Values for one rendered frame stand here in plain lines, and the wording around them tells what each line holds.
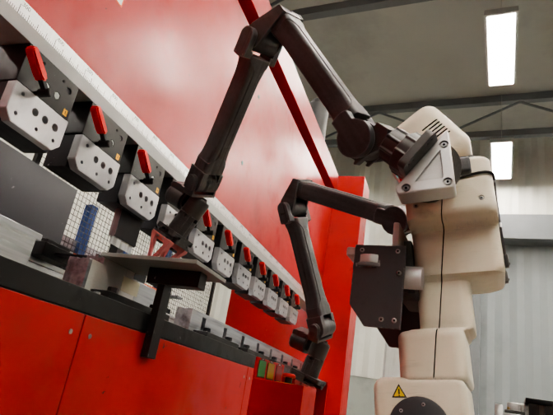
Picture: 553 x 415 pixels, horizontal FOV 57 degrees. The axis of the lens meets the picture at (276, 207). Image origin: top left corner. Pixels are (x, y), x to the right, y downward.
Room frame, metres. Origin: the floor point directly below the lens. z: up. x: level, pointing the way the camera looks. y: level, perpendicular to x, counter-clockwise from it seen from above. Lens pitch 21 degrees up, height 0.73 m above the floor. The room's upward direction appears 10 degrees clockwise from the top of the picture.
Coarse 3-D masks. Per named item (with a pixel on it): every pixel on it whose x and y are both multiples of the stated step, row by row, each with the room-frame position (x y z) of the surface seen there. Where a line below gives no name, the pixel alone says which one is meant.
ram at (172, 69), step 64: (0, 0) 0.76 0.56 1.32; (64, 0) 0.87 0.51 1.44; (128, 0) 1.03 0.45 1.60; (192, 0) 1.27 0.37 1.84; (64, 64) 0.92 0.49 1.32; (128, 64) 1.10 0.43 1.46; (192, 64) 1.35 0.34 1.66; (128, 128) 1.16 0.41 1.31; (192, 128) 1.43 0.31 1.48; (256, 128) 1.89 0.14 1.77; (256, 192) 2.01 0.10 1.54; (256, 256) 2.15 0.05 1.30; (320, 256) 3.19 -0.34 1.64
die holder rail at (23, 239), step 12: (0, 216) 0.92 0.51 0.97; (0, 228) 0.93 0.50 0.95; (12, 228) 0.95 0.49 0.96; (24, 228) 0.98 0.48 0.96; (0, 240) 0.94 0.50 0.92; (12, 240) 0.96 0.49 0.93; (24, 240) 0.99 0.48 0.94; (0, 252) 0.95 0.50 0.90; (12, 252) 0.97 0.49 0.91; (24, 252) 1.00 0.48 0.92
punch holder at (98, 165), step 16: (80, 112) 1.03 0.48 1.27; (80, 128) 1.03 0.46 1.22; (112, 128) 1.11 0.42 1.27; (64, 144) 1.04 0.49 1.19; (80, 144) 1.02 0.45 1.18; (48, 160) 1.05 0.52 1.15; (64, 160) 1.04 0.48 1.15; (80, 160) 1.04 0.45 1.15; (96, 160) 1.09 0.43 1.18; (112, 160) 1.13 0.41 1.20; (64, 176) 1.10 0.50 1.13; (80, 176) 1.08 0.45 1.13; (96, 176) 1.10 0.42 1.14; (112, 176) 1.15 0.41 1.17; (96, 192) 1.17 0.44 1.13
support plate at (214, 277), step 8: (104, 256) 1.23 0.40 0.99; (112, 256) 1.22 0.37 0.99; (120, 256) 1.21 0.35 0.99; (128, 256) 1.20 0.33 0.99; (136, 256) 1.20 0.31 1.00; (144, 256) 1.19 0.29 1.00; (152, 256) 1.18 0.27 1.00; (120, 264) 1.30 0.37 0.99; (128, 264) 1.28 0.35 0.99; (136, 264) 1.27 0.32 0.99; (144, 264) 1.25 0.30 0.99; (152, 264) 1.23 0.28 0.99; (160, 264) 1.21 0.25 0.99; (168, 264) 1.20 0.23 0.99; (176, 264) 1.19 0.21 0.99; (184, 264) 1.17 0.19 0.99; (192, 264) 1.16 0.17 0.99; (200, 264) 1.16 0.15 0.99; (136, 272) 1.36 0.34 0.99; (144, 272) 1.34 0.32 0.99; (208, 272) 1.21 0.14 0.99; (208, 280) 1.31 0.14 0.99; (216, 280) 1.29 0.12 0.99; (224, 280) 1.30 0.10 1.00
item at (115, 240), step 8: (120, 208) 1.27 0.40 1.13; (120, 216) 1.27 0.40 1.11; (128, 216) 1.30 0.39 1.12; (112, 224) 1.28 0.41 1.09; (120, 224) 1.28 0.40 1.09; (128, 224) 1.31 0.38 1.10; (136, 224) 1.34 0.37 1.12; (112, 232) 1.27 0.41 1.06; (120, 232) 1.29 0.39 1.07; (128, 232) 1.32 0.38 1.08; (136, 232) 1.35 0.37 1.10; (112, 240) 1.28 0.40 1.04; (120, 240) 1.31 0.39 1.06; (128, 240) 1.33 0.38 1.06; (136, 240) 1.36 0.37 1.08; (120, 248) 1.32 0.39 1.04; (128, 248) 1.35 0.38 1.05
